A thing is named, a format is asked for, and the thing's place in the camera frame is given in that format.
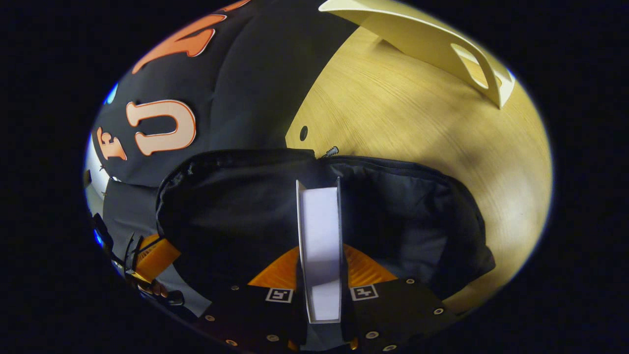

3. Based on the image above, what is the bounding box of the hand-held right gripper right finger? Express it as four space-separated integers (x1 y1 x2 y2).
342 244 461 353

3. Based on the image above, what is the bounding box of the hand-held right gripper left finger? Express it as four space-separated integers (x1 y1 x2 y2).
196 246 311 353

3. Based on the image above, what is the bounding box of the black schoolbag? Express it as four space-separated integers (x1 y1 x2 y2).
156 148 496 316

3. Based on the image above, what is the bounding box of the portrait cover book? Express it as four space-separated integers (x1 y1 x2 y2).
296 177 343 324

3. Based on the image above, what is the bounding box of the white plastic bookshelf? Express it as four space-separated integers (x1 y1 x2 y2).
318 0 516 110

